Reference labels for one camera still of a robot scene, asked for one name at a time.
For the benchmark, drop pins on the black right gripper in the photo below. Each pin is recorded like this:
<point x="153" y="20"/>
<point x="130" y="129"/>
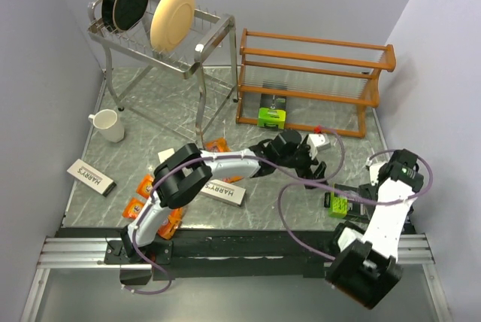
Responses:
<point x="368" y="190"/>

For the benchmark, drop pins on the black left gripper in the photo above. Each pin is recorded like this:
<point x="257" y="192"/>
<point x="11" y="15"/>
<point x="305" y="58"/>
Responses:
<point x="306" y="171"/>

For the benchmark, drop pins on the black green razor box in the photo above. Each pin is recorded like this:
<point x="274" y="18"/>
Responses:
<point x="272" y="112"/>
<point x="342" y="207"/>

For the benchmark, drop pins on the orange wooden shelf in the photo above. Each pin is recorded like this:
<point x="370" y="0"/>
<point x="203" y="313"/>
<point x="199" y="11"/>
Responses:
<point x="326" y="83"/>

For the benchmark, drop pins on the orange razor blister pack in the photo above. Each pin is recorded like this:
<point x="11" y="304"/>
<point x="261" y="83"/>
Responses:
<point x="220" y="145"/>

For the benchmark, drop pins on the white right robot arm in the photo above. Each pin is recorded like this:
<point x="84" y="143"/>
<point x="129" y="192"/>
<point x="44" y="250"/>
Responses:
<point x="366" y="266"/>

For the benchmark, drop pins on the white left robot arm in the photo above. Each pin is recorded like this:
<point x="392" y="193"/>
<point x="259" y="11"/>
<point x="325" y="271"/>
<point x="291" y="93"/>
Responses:
<point x="179" y="179"/>

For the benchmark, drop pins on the white Harry's box centre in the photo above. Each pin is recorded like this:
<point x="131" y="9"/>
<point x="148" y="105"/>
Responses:
<point x="224" y="192"/>

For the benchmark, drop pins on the white harry's box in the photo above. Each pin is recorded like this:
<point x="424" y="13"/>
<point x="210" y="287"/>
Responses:
<point x="165" y="154"/>
<point x="224" y="192"/>
<point x="91" y="177"/>

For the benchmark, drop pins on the white Harry's box middle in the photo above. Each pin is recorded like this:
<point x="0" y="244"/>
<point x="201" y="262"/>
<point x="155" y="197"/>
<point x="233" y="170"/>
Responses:
<point x="165" y="154"/>

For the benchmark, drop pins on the orange razor pack lower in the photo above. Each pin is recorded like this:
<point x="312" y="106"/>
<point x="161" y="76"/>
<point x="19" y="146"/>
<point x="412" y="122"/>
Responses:
<point x="154" y="220"/>

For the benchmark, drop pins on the chrome dish rack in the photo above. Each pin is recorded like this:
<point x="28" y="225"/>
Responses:
<point x="207" y="32"/>

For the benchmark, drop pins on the orange razor pack upper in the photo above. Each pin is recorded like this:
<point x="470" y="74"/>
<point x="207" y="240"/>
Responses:
<point x="145" y="186"/>

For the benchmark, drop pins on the beige round plate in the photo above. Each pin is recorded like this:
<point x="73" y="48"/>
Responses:
<point x="171" y="23"/>

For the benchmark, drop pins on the white ceramic mug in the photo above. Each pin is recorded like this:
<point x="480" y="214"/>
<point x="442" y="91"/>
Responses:
<point x="108" y="123"/>

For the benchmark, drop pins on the white Harry's box far left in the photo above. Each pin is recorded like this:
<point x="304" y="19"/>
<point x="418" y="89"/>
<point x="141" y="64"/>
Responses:
<point x="91" y="177"/>

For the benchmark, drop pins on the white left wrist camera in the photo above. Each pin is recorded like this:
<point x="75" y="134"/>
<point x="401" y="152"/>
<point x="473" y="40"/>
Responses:
<point x="317" y="141"/>

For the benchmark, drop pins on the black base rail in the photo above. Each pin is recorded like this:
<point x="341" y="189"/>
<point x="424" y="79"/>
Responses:
<point x="202" y="253"/>

